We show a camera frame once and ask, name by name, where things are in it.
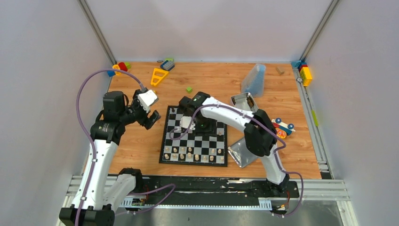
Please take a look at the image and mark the yellow lego brick stack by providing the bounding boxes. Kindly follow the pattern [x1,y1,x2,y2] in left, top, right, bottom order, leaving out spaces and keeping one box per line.
[299,66,312,87]

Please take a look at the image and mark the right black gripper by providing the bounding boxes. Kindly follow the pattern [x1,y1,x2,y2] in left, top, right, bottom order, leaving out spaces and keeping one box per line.
[193,116,218,136]

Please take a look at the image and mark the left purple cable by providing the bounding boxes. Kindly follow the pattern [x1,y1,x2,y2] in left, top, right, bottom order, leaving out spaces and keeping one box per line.
[74,69,176,226]

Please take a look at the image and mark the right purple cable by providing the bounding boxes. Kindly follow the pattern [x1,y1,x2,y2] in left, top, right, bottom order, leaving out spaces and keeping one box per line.
[168,104,304,218]

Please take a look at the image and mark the small wooden block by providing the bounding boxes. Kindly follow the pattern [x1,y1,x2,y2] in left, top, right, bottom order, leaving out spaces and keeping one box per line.
[276,66,285,75]

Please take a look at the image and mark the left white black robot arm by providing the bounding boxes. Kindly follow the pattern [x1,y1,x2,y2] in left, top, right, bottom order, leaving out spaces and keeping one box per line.
[59,88,160,226]

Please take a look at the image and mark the yellow cylinder block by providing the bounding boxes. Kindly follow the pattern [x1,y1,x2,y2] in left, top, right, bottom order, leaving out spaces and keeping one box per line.
[112,65,121,75]

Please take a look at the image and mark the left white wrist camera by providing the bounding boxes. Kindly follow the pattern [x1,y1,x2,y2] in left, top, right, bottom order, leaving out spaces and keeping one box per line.
[137,90,159,113]

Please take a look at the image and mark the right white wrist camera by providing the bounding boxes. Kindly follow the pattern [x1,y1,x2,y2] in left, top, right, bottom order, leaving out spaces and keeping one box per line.
[179,116,196,130]

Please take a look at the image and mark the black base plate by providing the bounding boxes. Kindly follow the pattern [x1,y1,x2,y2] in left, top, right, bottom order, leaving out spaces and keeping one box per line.
[133,176,300,206]

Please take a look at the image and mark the white metal box dark pieces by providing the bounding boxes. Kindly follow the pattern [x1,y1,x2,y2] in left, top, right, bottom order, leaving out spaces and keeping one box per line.
[230,92,259,112]

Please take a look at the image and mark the black white chessboard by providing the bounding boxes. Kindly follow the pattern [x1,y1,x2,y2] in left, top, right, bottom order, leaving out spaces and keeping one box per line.
[159,105,228,167]

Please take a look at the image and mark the silver metal tray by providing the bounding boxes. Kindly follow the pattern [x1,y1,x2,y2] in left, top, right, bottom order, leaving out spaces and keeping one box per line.
[228,137,258,168]

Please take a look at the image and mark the blue grey toy block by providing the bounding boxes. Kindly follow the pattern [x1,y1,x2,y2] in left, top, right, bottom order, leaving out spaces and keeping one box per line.
[160,58,175,71]

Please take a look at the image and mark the red cylinder block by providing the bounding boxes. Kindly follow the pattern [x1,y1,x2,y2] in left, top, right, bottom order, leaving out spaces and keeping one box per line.
[118,62,128,72]

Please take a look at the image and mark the yellow triangular toy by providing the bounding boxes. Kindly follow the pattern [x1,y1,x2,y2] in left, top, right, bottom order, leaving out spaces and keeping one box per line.
[150,68,169,87]

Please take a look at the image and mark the purple cable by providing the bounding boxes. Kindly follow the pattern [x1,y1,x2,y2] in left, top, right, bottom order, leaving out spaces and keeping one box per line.
[168,104,304,218]
[74,69,176,226]

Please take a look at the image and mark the red white blue toy car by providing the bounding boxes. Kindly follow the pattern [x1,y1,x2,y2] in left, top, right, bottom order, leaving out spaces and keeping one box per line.
[271,118,295,136]

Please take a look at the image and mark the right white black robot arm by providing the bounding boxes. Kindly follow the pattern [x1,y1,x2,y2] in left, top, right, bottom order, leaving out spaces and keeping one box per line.
[178,92,289,197]

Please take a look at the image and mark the clear plastic container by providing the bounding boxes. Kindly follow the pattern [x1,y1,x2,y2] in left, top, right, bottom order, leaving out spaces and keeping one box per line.
[240,64,266,97]

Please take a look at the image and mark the blue cube block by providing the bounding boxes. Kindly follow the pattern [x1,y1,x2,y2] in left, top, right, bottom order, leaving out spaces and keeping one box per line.
[107,71,116,77]

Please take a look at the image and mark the yellow red round toy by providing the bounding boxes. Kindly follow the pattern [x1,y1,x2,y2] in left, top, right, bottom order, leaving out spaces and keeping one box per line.
[276,128,287,139]

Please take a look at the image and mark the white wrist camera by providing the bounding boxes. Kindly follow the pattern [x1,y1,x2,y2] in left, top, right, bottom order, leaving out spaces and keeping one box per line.
[137,90,159,113]
[179,116,196,130]

